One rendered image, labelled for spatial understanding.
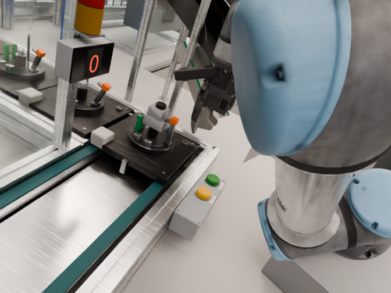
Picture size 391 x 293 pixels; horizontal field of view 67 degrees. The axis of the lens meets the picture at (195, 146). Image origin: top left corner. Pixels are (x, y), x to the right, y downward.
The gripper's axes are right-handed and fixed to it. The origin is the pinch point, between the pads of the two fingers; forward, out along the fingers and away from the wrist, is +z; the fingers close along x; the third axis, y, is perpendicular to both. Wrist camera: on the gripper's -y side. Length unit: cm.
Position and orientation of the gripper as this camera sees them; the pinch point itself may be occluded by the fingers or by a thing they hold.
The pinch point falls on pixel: (192, 127)
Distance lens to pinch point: 80.3
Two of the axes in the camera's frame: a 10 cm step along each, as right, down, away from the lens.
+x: 3.8, -3.9, 8.4
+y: 8.7, 4.6, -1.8
